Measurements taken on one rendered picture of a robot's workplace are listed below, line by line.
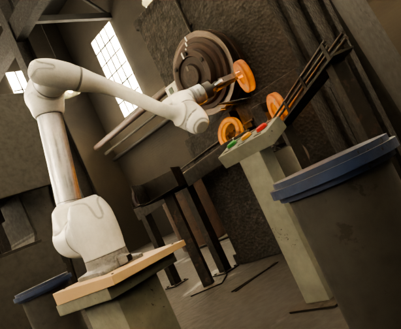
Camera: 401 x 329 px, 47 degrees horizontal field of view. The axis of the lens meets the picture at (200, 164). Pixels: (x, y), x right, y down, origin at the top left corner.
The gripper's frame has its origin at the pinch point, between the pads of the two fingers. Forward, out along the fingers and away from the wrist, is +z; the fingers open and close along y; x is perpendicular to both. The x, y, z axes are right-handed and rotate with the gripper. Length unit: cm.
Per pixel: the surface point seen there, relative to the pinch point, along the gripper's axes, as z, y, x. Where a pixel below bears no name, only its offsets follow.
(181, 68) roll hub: -13, -47, 28
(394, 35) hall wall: 433, -490, 47
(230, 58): 8.3, -28.5, 15.7
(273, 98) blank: 5.2, 4.9, -17.8
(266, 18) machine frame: 32.7, -20.7, 24.5
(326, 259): -38, 98, -68
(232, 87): 3.3, -34.7, 2.9
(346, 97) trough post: 3, 67, -36
